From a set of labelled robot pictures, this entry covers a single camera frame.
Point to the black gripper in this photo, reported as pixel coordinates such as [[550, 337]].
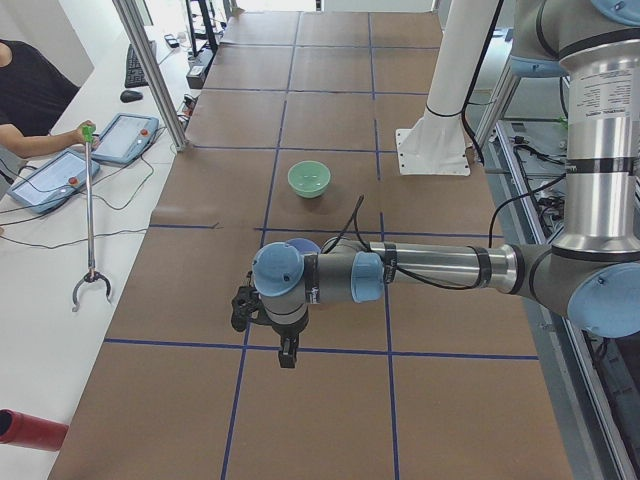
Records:
[[286, 331]]

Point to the metal reacher grabber tool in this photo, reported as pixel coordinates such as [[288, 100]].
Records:
[[92, 275]]

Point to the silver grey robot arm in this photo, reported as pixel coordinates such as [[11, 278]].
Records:
[[589, 274]]

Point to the person's forearm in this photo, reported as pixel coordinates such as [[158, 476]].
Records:
[[34, 146]]

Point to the green bowl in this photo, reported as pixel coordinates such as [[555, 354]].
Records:
[[309, 179]]

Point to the person's hand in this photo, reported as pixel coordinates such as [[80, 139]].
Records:
[[86, 133]]

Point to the blue tape strip horizontal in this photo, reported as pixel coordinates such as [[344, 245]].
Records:
[[361, 352]]

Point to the brown paper table cover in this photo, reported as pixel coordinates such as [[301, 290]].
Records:
[[148, 412]]

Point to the blue teach pendant far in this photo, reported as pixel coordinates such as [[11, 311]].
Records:
[[125, 138]]

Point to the blue teach pendant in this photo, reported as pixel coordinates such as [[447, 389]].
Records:
[[52, 184], [125, 138]]

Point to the red cylinder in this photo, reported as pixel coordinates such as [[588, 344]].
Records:
[[23, 430]]

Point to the blue teach pendant near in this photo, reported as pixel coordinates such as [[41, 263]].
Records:
[[52, 184]]

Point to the black computer mouse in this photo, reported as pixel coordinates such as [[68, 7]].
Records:
[[129, 96]]

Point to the black keyboard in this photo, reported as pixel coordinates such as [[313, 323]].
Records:
[[134, 73]]

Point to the person in black shirt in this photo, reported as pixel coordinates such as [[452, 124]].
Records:
[[34, 93]]

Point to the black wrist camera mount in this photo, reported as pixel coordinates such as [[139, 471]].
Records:
[[246, 305]]

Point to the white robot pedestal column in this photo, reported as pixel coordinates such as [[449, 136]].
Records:
[[436, 145]]

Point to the aluminium frame post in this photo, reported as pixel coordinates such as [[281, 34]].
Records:
[[133, 25]]

